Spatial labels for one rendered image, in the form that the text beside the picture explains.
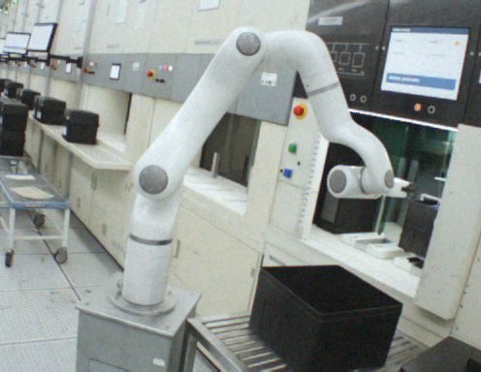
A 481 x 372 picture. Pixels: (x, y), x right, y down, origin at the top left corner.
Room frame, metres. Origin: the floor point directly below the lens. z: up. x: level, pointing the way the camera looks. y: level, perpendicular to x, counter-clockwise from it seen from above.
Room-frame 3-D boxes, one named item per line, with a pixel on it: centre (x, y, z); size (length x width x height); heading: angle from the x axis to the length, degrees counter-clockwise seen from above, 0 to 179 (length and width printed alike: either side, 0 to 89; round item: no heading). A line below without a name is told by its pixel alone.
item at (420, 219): (1.54, -0.75, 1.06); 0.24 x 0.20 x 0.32; 37
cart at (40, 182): (3.22, 1.57, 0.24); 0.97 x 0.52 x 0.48; 39
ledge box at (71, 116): (3.70, 1.41, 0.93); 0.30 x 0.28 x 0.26; 34
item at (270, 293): (1.08, -0.27, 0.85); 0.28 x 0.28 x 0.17; 29
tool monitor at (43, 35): (4.01, 1.85, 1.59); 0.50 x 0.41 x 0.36; 127
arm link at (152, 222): (1.20, 0.21, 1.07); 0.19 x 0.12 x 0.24; 3
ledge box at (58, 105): (4.65, 2.13, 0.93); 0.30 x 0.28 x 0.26; 40
